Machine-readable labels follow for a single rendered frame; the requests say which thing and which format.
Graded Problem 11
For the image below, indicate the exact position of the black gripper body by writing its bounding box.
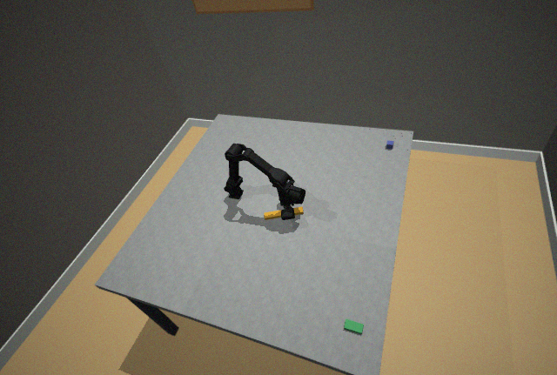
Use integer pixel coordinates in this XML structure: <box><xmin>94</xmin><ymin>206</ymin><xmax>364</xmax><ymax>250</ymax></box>
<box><xmin>278</xmin><ymin>196</ymin><xmax>295</xmax><ymax>220</ymax></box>

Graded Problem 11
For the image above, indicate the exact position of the green rectangular block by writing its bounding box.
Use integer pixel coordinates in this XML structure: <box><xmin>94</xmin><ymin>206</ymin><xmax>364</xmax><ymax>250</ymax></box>
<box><xmin>345</xmin><ymin>319</ymin><xmax>364</xmax><ymax>334</ymax></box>

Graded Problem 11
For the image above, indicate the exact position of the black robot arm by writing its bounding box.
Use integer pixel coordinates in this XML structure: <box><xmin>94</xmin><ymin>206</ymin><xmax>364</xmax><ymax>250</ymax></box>
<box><xmin>224</xmin><ymin>144</ymin><xmax>305</xmax><ymax>206</ymax></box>

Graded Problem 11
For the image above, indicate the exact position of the yellow bar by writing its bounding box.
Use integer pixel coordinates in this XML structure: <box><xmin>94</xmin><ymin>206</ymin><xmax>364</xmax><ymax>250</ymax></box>
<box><xmin>264</xmin><ymin>206</ymin><xmax>304</xmax><ymax>220</ymax></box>

